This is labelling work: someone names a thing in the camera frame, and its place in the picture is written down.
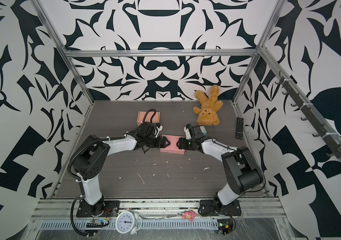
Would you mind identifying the pink cardboard box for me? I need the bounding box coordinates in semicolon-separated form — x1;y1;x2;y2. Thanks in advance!
160;135;185;155

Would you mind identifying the orange cardboard box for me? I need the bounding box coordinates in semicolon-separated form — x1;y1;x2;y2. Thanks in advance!
137;111;161;127

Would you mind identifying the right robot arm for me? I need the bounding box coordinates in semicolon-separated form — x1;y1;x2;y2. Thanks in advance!
176;124;265;216

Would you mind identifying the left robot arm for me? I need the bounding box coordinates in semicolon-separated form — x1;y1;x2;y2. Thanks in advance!
67;117;165;238

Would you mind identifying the small teal alarm clock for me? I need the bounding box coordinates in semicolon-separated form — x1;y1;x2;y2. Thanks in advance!
199;126;207;136

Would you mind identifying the brown teddy bear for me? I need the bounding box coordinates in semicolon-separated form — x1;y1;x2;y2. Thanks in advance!
193;85;223;127

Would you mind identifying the black remote control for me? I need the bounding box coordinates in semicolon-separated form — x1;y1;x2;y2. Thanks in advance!
235;117;243;140

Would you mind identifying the small pink toy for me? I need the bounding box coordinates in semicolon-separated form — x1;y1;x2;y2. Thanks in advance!
182;210;196;222

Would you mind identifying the white round alarm clock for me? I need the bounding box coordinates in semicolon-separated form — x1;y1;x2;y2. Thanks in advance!
115;210;143;235

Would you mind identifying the right green circuit board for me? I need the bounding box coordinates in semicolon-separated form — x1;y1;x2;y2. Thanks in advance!
218;220;235;236

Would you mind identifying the green circuit board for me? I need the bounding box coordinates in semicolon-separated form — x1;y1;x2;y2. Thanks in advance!
218;220;235;236
86;220;105;228

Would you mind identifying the left green circuit board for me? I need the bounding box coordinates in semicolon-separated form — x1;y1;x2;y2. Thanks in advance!
86;220;105;228

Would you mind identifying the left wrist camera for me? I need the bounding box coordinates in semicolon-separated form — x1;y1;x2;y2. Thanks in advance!
153;123;163;138

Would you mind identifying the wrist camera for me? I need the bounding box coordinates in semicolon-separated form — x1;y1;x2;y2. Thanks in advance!
153;123;163;138
183;126;191;140

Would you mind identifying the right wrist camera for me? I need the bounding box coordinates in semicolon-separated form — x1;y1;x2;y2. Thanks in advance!
183;126;191;140

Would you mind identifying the black wall hook rail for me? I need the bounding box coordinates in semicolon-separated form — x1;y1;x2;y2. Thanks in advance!
276;76;341;159

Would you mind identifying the white slotted cable duct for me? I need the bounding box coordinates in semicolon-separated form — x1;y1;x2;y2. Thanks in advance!
38;218;219;231

